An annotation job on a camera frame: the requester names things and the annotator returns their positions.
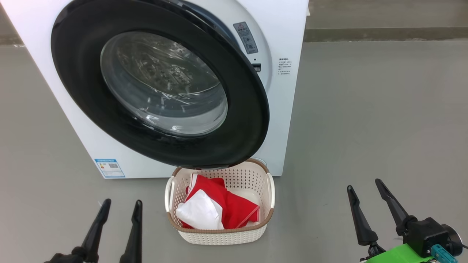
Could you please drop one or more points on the grey warning sticker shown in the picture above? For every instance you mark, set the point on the grey warning sticker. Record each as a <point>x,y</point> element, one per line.
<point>245,38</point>

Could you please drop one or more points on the blue energy label sticker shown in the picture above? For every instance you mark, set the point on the blue energy label sticker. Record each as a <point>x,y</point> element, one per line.
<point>109,168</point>

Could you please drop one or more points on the cream perforated basket brown rim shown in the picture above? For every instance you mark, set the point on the cream perforated basket brown rim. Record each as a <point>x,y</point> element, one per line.
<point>219,236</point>

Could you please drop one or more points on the round black glass washer door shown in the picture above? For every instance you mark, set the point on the round black glass washer door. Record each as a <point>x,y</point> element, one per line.
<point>248,120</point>

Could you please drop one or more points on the round white filter cover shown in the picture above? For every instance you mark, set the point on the round white filter cover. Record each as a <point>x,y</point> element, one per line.
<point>260,162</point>

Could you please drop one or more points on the white front-load washing machine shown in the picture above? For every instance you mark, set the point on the white front-load washing machine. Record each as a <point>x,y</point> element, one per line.
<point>289,128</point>

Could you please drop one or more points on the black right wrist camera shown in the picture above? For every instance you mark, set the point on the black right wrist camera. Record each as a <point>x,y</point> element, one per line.
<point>426,233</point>

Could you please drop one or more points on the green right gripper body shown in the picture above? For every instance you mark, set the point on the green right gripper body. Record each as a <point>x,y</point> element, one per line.
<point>398,255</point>

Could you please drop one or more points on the teal right camera connector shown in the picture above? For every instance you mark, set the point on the teal right camera connector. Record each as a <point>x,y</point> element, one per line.
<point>443,254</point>

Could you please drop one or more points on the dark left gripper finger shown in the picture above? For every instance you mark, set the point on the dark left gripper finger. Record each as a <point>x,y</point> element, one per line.
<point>134,237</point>
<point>97,230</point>

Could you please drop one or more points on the red and white garment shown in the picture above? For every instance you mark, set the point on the red and white garment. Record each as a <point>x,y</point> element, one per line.
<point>234,208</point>

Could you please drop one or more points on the black door latch slot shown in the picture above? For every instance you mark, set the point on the black door latch slot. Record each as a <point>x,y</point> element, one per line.
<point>256,67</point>

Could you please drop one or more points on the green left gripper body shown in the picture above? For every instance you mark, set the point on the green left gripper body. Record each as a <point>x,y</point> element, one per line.
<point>65,257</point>

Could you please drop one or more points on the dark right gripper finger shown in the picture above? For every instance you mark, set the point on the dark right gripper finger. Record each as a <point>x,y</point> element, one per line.
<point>395,208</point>
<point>362,223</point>

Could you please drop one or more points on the stainless steel washer drum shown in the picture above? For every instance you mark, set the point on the stainless steel washer drum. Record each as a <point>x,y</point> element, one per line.
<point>157,73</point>

